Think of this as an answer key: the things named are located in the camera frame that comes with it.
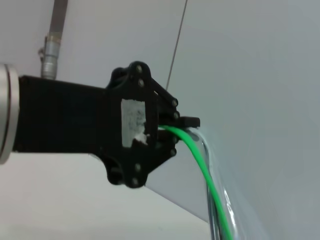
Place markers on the clear green-zipper document bag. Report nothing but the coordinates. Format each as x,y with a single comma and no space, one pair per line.
250,155

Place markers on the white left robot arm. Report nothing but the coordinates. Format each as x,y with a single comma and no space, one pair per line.
7,112

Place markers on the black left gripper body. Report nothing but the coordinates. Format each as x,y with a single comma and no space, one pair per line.
62,115

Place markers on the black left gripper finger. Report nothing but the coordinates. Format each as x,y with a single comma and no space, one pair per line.
170,105
167,150

